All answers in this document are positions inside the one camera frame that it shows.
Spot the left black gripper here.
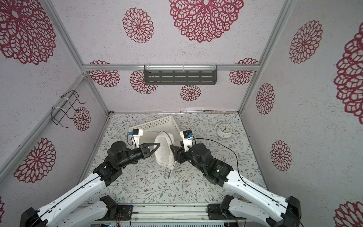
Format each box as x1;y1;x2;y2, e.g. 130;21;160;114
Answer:
118;142;160;168

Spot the white perforated plastic basket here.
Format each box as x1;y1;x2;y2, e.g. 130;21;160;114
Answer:
129;115;182;144

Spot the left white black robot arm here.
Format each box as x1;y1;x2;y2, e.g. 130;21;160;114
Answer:
20;141;160;227

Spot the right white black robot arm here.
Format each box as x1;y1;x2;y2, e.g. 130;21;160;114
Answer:
170;143;302;227

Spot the white round alarm clock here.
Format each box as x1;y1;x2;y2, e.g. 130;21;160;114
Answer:
215;123;233;139

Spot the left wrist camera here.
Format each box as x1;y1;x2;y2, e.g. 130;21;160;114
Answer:
128;129;143;148

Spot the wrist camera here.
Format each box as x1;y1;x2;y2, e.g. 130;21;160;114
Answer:
180;130;194;152
128;129;143;148

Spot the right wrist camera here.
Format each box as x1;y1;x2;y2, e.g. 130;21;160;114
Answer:
180;130;194;152

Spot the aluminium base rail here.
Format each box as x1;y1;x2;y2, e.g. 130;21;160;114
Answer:
65;202;256;225

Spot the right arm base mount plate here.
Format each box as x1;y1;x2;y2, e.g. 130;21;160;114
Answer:
207;204;236;220

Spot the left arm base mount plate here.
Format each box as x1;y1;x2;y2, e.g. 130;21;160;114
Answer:
100;205;134;221

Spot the dark grey wall shelf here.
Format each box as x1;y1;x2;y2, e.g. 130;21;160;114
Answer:
143;65;218;86

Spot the black wire wall rack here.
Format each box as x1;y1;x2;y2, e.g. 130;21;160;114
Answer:
50;89;85;128

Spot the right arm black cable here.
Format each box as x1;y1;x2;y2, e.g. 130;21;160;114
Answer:
192;137;304;227

